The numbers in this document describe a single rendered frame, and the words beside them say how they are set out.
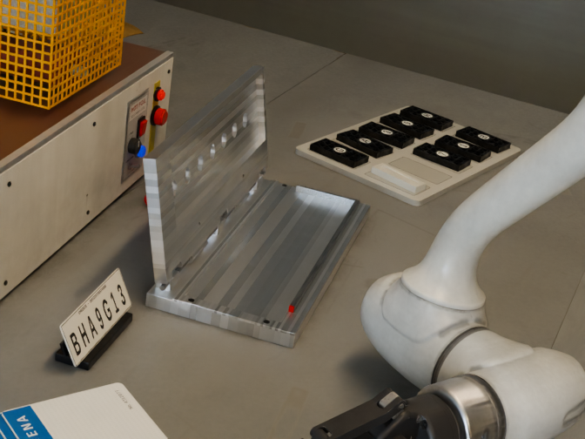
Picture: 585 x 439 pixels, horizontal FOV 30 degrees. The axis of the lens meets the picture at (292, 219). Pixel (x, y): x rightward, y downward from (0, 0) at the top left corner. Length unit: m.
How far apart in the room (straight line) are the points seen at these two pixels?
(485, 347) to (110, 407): 0.42
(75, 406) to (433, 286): 0.43
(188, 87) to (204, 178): 0.70
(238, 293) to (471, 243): 0.37
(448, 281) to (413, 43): 2.58
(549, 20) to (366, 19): 0.63
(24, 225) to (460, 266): 0.56
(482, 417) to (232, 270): 0.51
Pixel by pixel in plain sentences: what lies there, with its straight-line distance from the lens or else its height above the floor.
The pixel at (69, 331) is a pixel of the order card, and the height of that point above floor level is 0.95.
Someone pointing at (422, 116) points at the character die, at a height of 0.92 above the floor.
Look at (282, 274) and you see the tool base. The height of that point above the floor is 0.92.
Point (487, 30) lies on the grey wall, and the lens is 3.72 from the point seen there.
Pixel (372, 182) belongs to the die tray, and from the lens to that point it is 1.91.
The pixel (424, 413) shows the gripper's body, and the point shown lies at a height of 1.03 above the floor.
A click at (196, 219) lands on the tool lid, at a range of 1.52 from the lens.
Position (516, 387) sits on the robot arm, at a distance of 1.19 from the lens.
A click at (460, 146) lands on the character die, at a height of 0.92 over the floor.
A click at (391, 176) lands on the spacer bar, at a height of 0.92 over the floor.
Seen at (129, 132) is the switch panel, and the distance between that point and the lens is 1.70.
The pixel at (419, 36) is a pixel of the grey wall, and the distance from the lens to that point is 3.79.
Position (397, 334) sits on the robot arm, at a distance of 1.29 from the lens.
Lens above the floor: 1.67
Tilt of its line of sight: 26 degrees down
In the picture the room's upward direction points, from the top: 9 degrees clockwise
